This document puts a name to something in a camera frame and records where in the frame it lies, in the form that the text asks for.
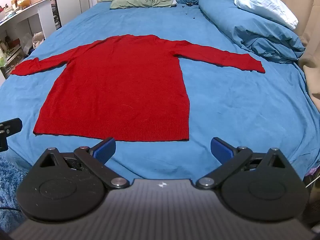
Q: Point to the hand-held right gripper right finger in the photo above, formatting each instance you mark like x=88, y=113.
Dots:
x=221, y=150

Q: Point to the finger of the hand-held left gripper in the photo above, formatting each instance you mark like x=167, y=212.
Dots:
x=11, y=126
x=3, y=143

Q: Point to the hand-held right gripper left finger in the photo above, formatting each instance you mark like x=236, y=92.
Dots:
x=106, y=150

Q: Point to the red knit sweater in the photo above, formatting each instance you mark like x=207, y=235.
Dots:
x=117, y=87

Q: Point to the blue shaggy rug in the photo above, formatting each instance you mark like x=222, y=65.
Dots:
x=10, y=180

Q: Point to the bed with blue sheet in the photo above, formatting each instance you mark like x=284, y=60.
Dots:
x=237, y=110

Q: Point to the white desk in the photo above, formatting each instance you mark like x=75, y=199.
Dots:
x=37, y=12

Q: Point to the blue duvet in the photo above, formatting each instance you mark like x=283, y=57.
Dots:
x=240, y=27

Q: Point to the wardrobe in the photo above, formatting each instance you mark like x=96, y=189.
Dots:
x=72, y=0

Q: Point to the small dark bits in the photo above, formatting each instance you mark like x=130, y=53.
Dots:
x=188, y=4

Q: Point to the beige curtain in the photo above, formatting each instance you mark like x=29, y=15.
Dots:
x=311, y=30

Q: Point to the light blue blanket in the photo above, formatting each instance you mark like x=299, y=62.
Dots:
x=265, y=5

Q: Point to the green pillow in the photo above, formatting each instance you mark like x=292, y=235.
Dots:
x=140, y=1

